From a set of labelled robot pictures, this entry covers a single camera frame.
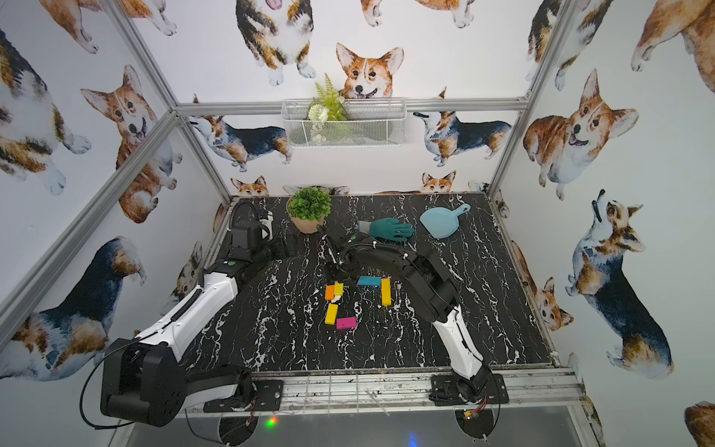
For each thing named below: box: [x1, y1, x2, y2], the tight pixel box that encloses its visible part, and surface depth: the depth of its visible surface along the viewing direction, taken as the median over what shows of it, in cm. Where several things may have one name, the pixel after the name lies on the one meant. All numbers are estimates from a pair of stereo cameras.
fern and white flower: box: [305, 72, 349, 143], surface depth 85 cm
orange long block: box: [324, 284, 337, 300], surface depth 94 cm
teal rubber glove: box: [357, 216, 414, 243], surface depth 112 cm
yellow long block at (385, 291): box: [380, 277, 392, 307], surface depth 94 cm
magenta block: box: [336, 316, 357, 330], surface depth 88 cm
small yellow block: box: [323, 303, 338, 326], surface depth 90 cm
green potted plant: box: [286, 187, 333, 234], surface depth 99 cm
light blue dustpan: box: [419, 203, 472, 240], surface depth 116 cm
